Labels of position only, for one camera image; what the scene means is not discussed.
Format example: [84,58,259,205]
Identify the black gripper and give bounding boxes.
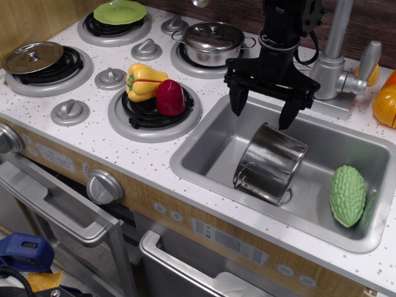
[224,41,320,130]

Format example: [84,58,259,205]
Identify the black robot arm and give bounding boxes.
[225,1,325,130]

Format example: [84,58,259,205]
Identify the overturned steel pot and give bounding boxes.
[233,123,309,205]

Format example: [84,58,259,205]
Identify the grey toy sink basin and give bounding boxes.
[170,96,395,253]

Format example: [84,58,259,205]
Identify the steel pot with lid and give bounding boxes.
[171,22,256,67]

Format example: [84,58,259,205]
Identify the steel pot lid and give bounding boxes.
[2,41,64,74]

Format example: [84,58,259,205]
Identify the silver toy faucet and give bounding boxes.
[308,0,382,101]

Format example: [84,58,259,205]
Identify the red bell pepper toy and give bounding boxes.
[156,79,186,117]

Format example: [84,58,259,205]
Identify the back right stove burner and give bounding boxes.
[170,39,252,80]

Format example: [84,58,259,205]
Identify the stove burner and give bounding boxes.
[6,46,93,98]
[170,39,252,80]
[108,85,202,143]
[77,12,152,47]

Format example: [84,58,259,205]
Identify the orange toy behind faucet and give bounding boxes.
[354,63,380,87]

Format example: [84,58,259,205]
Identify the silver stove knob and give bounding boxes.
[131,38,162,61]
[161,15,189,35]
[95,67,127,90]
[51,99,90,126]

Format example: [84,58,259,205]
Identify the green bitter gourd toy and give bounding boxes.
[329,165,366,228]

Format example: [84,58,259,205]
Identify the orange pumpkin toy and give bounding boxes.
[372,71,395,128]

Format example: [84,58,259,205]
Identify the yellow bell pepper toy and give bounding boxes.
[126,63,169,103]

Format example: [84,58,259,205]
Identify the front right stove burner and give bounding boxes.
[108,85,202,143]

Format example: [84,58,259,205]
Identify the green plastic plate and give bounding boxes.
[93,1,147,25]

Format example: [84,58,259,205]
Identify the back left stove burner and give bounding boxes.
[77,12,152,47]

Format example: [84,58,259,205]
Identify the silver oven dial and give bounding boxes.
[0,123,24,154]
[86,168,124,205]

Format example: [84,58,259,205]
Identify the grey dishwasher door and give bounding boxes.
[139,230,296,296]

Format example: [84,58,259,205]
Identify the front left stove burner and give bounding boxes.
[6,46,93,98]

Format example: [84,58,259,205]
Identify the grey oven door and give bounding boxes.
[1,155,138,296]

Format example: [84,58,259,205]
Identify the black cable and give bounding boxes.
[0,266,35,297]

